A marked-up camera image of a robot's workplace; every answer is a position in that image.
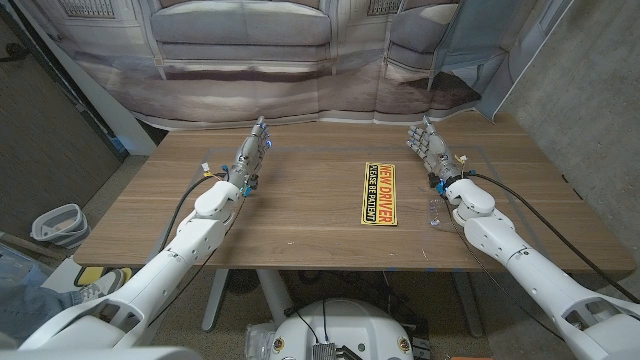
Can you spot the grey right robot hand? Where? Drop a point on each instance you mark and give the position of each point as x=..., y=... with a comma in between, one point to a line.
x=435, y=150

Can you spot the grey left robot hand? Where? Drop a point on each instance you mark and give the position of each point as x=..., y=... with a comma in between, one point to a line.
x=250, y=157

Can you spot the yellow new driver bumper sticker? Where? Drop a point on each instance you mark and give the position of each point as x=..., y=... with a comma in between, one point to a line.
x=385, y=200

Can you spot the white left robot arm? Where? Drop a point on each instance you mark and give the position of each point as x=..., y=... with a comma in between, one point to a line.
x=165, y=265

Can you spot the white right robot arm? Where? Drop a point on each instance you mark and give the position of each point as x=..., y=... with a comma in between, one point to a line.
x=530, y=265

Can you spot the printed sofa room backdrop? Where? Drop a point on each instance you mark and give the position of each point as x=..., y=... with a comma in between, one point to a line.
x=250, y=90

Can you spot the black round floor object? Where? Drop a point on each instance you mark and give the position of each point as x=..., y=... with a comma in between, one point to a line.
x=242, y=282

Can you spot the white metal table leg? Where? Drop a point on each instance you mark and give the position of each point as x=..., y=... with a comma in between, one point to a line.
x=274, y=295
x=216, y=300
x=467, y=305

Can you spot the clear plastic package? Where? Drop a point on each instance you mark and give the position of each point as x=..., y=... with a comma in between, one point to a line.
x=257, y=342

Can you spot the grey white sneaker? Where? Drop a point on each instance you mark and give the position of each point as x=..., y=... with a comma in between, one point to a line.
x=102, y=286

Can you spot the yellow black flat object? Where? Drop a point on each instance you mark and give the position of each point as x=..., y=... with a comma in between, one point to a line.
x=90, y=275

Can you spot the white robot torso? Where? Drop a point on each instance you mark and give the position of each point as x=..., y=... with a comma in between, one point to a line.
x=350, y=330

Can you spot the grey plastic bucket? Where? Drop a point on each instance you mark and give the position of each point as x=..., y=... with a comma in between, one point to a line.
x=60, y=227

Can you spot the person leg in blue jeans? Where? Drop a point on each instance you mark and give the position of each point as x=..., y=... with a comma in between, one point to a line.
x=30, y=305

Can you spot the white door frame post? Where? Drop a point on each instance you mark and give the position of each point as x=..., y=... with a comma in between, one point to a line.
x=117, y=120

